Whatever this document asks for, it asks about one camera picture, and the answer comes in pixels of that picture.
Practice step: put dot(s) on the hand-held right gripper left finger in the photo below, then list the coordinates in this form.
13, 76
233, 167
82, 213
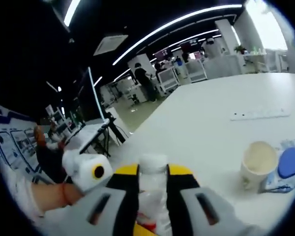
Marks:
123, 196

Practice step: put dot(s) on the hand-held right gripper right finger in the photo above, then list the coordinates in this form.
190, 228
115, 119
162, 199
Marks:
182, 196

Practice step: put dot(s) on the ceiling air conditioner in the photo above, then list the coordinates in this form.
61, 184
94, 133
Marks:
110, 45

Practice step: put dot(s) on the long ceiling light strip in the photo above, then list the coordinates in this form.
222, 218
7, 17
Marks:
177, 23

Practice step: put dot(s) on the laptop stand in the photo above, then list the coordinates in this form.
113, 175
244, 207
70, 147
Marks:
115, 130

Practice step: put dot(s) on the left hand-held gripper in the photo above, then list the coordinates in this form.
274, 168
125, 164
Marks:
81, 169

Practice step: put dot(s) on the potted plant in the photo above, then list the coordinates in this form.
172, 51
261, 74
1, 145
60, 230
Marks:
240, 49

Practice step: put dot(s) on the clear plastic bottle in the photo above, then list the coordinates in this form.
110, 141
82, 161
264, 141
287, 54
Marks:
152, 186

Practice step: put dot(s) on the silver laptop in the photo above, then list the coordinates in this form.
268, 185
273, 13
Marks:
89, 98

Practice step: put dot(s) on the short ceiling light strip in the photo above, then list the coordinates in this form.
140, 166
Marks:
71, 12

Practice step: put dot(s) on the wet wipes pack blue lid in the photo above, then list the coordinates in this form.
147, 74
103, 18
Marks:
290, 164

